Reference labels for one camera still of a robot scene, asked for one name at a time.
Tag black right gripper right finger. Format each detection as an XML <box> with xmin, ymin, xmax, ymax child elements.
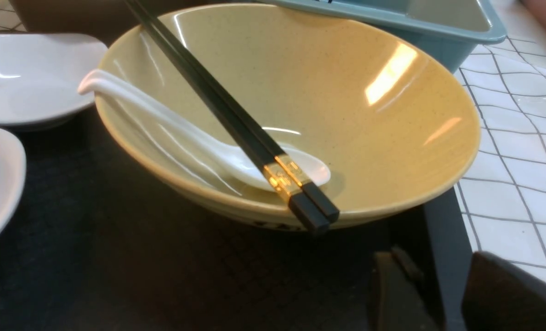
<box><xmin>461</xmin><ymin>251</ymin><xmax>546</xmax><ymax>331</ymax></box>

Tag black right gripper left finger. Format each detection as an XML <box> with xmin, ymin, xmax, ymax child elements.
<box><xmin>370</xmin><ymin>247</ymin><xmax>441</xmax><ymax>331</ymax></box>

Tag black chopstick gold band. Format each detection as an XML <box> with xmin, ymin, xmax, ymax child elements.
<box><xmin>133</xmin><ymin>0</ymin><xmax>341</xmax><ymax>225</ymax></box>
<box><xmin>124</xmin><ymin>0</ymin><xmax>331</xmax><ymax>236</ymax></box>

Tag white ceramic soup spoon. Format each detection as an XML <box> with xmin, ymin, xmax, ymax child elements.
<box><xmin>78</xmin><ymin>69</ymin><xmax>331</xmax><ymax>193</ymax></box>

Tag blue plastic bin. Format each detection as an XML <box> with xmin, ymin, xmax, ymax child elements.
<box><xmin>270</xmin><ymin>0</ymin><xmax>507</xmax><ymax>73</ymax></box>

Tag black plastic serving tray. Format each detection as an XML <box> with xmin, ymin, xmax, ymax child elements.
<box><xmin>0</xmin><ymin>109</ymin><xmax>472</xmax><ymax>331</ymax></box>

